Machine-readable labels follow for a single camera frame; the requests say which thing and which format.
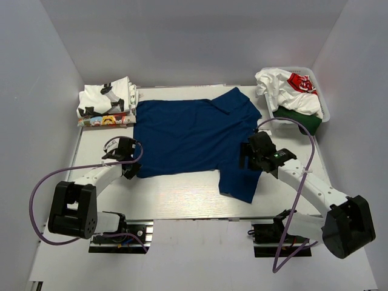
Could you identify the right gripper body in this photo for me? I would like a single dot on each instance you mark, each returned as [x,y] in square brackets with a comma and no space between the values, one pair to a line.
[245,158]

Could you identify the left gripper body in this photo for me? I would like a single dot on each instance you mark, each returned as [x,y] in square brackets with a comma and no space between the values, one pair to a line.
[131,171]

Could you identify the blue t-shirt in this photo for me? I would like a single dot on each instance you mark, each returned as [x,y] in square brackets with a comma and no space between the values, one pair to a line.
[196,136]

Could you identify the white and green t-shirt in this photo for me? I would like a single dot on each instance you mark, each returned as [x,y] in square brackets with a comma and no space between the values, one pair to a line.
[309,123]

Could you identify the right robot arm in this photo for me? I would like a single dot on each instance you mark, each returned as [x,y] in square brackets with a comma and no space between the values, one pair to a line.
[345,223]

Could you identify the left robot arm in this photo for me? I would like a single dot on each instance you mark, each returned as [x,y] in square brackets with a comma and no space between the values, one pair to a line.
[74,210]

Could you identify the folded colourful cartoon t-shirt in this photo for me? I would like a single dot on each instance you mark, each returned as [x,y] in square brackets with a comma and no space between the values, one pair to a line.
[122,119]

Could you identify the white plastic basket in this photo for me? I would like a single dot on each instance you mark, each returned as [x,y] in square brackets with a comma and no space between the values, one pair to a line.
[292,88]

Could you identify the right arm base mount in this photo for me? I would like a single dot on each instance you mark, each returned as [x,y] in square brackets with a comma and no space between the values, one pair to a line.
[266,238]

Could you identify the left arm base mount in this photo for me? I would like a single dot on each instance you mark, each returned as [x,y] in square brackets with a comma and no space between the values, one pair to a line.
[137,239]

